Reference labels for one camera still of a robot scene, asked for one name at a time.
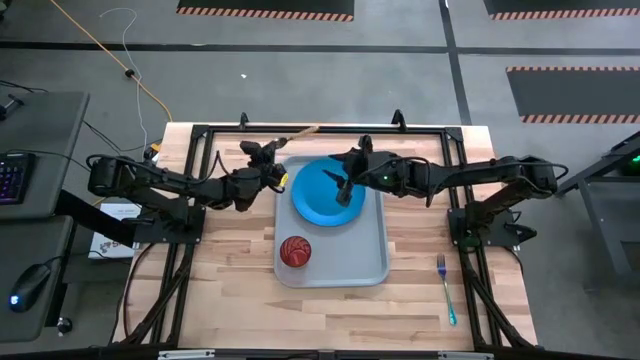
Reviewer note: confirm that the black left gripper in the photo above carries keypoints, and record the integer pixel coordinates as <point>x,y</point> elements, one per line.
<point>262,167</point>

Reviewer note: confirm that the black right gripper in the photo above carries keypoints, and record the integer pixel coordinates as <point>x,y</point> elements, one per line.
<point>372,167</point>

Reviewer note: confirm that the blue round plate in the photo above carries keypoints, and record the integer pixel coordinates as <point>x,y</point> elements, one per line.
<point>315,200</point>

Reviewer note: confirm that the red faceted cup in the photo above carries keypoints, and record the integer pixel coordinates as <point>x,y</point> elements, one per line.
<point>295,251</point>

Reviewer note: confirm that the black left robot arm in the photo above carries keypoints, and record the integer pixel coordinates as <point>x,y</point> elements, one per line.
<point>165,182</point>

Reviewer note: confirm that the grey plastic tray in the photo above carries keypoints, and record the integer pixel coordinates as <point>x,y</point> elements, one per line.
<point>340,255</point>

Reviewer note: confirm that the yellow tag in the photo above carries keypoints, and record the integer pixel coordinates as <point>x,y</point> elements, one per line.
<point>283,180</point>

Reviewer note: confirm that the black hazard-striped floor mat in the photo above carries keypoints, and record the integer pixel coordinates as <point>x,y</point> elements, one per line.
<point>265,7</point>
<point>575,92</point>
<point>565,7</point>

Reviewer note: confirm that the white printed box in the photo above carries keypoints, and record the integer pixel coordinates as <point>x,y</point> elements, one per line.
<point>112,245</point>

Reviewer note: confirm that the grey desk panel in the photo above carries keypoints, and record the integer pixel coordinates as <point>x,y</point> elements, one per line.
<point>40,150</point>
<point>30,240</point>

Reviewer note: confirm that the black backlit keyboard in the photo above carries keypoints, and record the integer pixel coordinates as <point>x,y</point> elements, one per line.
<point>15,177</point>

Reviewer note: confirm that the black tool on desk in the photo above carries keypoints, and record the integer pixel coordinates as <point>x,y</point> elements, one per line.
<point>10,106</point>

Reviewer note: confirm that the black side stand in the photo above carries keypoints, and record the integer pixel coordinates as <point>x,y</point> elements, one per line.
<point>600,200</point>

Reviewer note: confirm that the black desk caster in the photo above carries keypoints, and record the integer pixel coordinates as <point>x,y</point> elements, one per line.
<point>64,325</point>

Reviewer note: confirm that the black computer mouse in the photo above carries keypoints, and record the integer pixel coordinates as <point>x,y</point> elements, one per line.
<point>29,287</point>

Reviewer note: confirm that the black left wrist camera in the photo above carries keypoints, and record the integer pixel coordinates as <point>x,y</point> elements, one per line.
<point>275,180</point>

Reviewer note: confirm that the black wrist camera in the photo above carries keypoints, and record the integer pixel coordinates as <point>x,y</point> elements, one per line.
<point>275,180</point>
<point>385,175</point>

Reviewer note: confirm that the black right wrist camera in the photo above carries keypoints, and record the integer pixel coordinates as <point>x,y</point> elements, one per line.
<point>385,175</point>

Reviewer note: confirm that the black metal rig frame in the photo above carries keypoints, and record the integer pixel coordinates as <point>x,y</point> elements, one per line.
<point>325,130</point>

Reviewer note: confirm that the silver bracket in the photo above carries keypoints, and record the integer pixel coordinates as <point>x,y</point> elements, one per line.
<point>465,356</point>
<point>186,355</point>

